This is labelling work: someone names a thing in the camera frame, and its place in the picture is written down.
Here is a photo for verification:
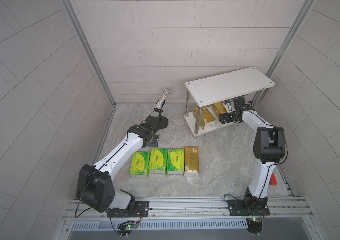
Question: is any green tissue pack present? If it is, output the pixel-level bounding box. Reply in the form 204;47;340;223
130;152;150;179
167;149;185;175
148;148;169;174

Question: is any white two-tier shelf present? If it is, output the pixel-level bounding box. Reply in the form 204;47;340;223
184;67;275;139

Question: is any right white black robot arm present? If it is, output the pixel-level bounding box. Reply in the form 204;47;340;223
223;96;286;217

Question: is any glitter microphone on black stand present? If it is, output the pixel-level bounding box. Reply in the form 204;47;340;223
154;88;172;129

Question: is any green tissue pack left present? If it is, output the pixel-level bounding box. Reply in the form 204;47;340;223
130;152;150;179

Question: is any green tissue pack right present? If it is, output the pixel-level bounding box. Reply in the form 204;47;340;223
167;149;185;175

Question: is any gold tissue pack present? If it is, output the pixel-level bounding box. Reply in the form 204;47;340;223
200;107;216;130
212;102;227;118
184;147;200;177

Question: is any green tissue pack middle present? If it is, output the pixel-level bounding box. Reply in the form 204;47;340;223
148;148;169;174

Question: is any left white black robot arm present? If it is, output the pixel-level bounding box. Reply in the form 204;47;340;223
76;115;169;217

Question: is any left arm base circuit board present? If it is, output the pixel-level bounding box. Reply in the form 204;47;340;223
117;221;138;238

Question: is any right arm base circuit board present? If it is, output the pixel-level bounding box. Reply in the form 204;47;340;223
246;218;263;235

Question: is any small red block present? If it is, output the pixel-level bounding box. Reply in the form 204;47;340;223
269;174;278;186

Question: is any aluminium mounting rail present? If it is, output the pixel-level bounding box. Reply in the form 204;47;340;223
58;196;314;222

